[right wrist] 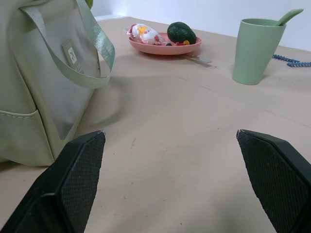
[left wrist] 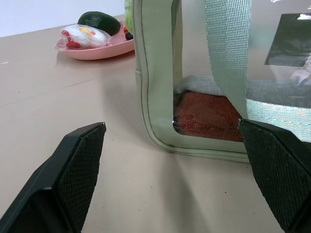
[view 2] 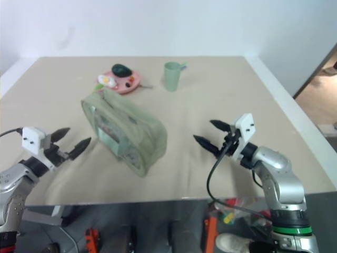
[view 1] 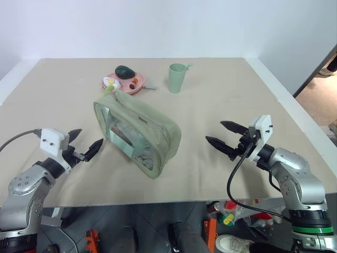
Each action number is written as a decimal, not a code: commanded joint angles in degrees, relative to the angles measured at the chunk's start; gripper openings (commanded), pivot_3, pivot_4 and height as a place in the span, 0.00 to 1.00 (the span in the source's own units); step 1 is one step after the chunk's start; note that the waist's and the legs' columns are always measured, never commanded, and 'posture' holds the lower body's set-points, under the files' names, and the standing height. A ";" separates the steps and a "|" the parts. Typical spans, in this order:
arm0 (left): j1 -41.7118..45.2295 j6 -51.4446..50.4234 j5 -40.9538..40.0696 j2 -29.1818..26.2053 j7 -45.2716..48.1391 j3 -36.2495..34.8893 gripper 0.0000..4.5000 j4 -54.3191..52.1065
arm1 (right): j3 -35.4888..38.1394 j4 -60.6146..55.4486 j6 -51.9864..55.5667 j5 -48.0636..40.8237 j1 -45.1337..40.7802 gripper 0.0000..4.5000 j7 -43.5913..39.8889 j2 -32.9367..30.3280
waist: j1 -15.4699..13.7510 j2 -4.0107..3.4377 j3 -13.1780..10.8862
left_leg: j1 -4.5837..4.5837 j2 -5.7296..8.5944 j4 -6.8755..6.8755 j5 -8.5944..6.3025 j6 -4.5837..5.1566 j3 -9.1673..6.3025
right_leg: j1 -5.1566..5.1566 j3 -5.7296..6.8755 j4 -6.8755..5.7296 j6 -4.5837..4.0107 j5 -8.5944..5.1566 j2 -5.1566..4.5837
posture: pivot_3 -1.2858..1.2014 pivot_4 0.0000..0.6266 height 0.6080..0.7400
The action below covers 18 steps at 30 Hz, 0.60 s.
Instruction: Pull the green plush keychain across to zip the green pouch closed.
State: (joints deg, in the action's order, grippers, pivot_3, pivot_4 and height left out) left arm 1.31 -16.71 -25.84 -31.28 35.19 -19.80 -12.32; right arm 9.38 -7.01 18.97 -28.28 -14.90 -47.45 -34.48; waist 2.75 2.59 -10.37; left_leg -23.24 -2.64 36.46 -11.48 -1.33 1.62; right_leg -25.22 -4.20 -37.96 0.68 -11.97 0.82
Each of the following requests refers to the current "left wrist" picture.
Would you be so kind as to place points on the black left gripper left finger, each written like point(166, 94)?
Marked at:
point(73, 174)

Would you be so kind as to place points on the light green leafy vegetable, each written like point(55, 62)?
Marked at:
point(128, 14)

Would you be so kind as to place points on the green clear tote bag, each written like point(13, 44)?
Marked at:
point(160, 72)

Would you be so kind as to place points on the small dark berry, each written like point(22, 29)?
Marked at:
point(129, 36)

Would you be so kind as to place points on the red-brown folded towel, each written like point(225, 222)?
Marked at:
point(209, 116)

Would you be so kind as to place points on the white folded towel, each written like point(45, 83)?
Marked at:
point(201, 86)

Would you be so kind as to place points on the pink plate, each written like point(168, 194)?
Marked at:
point(102, 51)

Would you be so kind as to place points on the dark green avocado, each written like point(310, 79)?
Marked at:
point(100, 22)

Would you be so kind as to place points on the plastic wrapped snack packet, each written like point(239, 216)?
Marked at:
point(83, 36)

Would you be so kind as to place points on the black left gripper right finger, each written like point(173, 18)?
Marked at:
point(279, 170)

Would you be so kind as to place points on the grey folded towel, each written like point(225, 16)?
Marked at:
point(277, 92)

